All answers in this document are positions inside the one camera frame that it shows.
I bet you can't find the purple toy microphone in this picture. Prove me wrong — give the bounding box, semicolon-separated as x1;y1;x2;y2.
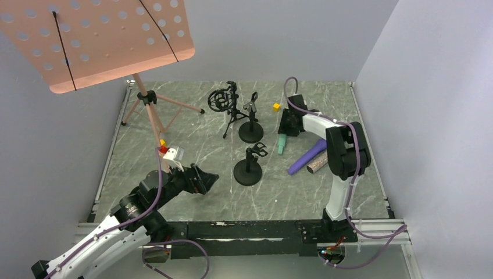
287;138;327;175

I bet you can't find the black shock mount tripod stand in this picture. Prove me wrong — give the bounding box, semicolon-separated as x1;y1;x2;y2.
208;81;248;139

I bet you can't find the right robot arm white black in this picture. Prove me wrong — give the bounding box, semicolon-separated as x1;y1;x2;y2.
278;94;371;244

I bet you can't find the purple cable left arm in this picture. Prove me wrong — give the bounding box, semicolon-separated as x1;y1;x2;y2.
42;148;210;279

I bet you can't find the black round-base clip mic stand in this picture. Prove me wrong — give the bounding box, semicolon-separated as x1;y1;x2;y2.
238;92;264;144

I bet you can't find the glitter silver toy microphone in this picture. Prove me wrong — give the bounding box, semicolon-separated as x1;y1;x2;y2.
306;152;328;174

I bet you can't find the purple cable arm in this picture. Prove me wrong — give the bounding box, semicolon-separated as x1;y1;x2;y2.
284;77;408;270
42;148;210;279

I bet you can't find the pink perforated music stand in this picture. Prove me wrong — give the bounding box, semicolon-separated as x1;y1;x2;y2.
0;0;206;180

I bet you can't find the teal toy microphone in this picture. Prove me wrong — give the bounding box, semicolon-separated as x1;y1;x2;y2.
277;134;287;155

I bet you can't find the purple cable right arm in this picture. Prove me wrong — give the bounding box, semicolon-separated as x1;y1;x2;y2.
284;77;408;270

